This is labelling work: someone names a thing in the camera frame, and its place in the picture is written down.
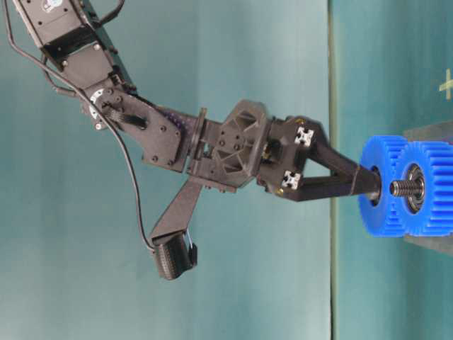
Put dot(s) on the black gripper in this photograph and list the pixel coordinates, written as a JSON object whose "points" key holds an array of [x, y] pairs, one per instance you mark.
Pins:
{"points": [[250, 145]]}

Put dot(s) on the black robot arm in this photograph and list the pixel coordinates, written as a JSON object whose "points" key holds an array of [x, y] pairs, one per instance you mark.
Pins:
{"points": [[71, 36]]}

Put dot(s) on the near threaded steel shaft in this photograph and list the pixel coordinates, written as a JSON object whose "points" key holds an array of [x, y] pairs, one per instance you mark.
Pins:
{"points": [[405, 188]]}

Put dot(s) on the far blue plastic gear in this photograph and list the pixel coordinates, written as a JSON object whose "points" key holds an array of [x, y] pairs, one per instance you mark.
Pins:
{"points": [[381, 217]]}

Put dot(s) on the blue plastic gear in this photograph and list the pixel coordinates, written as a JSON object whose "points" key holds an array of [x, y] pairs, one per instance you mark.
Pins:
{"points": [[430, 213], [381, 217]]}

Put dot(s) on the near blue plastic gear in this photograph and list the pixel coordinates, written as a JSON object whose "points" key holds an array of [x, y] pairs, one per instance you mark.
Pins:
{"points": [[430, 213]]}

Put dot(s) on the grey metal base block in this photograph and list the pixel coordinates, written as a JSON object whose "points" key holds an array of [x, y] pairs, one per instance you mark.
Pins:
{"points": [[441, 132]]}

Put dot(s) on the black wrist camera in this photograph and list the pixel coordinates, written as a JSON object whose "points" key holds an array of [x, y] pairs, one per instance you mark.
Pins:
{"points": [[174, 255]]}

